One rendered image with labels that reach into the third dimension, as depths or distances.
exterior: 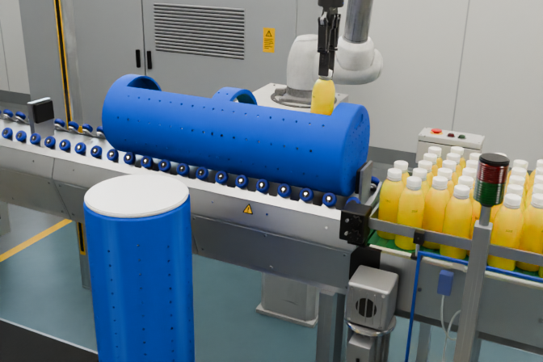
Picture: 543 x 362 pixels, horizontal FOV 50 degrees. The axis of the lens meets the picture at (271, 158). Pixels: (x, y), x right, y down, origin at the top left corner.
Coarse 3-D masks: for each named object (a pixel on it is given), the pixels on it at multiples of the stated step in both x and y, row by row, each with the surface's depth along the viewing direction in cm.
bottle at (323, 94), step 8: (320, 80) 174; (328, 80) 174; (320, 88) 173; (328, 88) 173; (312, 96) 176; (320, 96) 173; (328, 96) 173; (312, 104) 176; (320, 104) 174; (328, 104) 175; (312, 112) 177; (320, 112) 175; (328, 112) 176
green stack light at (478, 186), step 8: (480, 184) 126; (488, 184) 124; (496, 184) 124; (504, 184) 125; (480, 192) 126; (488, 192) 125; (496, 192) 125; (504, 192) 126; (480, 200) 126; (488, 200) 125; (496, 200) 125
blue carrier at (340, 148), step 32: (128, 96) 198; (160, 96) 193; (192, 96) 189; (224, 96) 186; (128, 128) 196; (160, 128) 190; (192, 128) 185; (224, 128) 180; (256, 128) 176; (288, 128) 172; (320, 128) 169; (352, 128) 170; (192, 160) 192; (224, 160) 184; (256, 160) 178; (288, 160) 173; (320, 160) 168; (352, 160) 175; (352, 192) 182
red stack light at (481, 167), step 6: (480, 162) 125; (480, 168) 125; (486, 168) 124; (492, 168) 123; (498, 168) 123; (504, 168) 123; (480, 174) 125; (486, 174) 124; (492, 174) 123; (498, 174) 123; (504, 174) 123; (486, 180) 124; (492, 180) 124; (498, 180) 124; (504, 180) 124
